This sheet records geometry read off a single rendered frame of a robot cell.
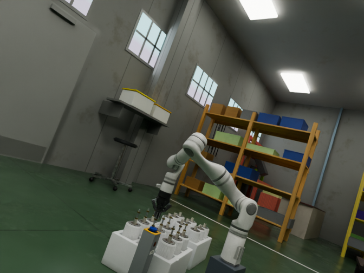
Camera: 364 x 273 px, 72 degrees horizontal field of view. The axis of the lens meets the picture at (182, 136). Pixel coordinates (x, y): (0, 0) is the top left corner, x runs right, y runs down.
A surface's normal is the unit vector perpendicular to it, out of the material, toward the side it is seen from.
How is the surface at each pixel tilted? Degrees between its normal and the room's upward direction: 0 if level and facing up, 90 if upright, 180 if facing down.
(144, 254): 90
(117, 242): 90
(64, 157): 90
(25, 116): 90
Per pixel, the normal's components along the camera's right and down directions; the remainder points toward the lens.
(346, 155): -0.57, -0.29
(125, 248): -0.33, -0.22
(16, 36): 0.75, 0.20
